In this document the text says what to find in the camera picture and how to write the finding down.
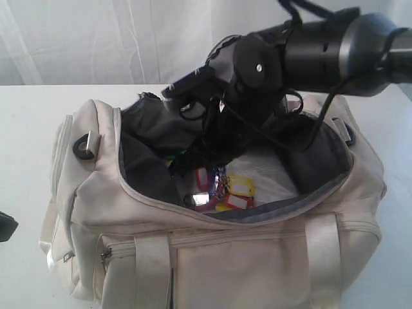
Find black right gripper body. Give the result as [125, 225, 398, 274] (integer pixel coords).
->
[170, 80, 284, 181]

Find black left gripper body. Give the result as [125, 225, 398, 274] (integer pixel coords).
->
[0, 212, 18, 243]

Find colourful key tag bunch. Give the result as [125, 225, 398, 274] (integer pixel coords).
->
[164, 151, 257, 213]

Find cream duffel bag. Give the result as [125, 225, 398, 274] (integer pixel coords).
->
[39, 92, 386, 308]

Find white backdrop curtain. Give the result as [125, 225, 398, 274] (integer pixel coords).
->
[1, 1, 289, 86]

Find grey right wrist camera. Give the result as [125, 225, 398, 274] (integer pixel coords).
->
[162, 35, 242, 114]

